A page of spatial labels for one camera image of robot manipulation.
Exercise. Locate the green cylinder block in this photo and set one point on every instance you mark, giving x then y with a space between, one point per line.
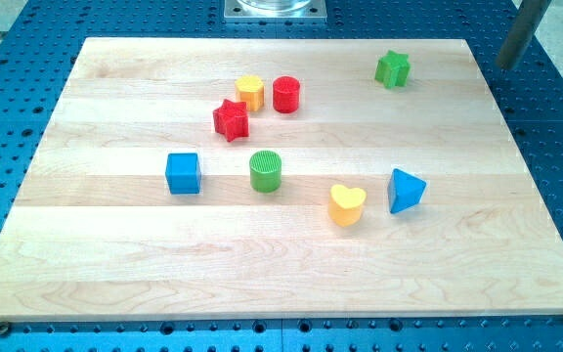
265 171

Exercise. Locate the red cylinder block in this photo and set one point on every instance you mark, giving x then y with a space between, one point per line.
286 94

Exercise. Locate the light wooden board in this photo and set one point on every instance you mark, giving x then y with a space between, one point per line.
95 234

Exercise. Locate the red star block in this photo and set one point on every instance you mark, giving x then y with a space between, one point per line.
231 120

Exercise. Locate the blue triangle block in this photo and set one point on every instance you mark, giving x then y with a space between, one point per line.
404 190

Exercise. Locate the green star block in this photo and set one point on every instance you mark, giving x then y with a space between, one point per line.
393 69

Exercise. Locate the yellow hexagon block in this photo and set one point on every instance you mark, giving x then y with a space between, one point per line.
250 90

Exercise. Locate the blue cube block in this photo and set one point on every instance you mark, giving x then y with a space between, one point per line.
182 173

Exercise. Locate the grey metal pusher rod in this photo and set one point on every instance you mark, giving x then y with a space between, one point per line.
520 35

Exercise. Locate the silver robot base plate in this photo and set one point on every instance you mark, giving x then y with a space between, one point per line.
268 10

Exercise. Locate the yellow heart block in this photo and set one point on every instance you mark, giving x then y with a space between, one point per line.
346 205

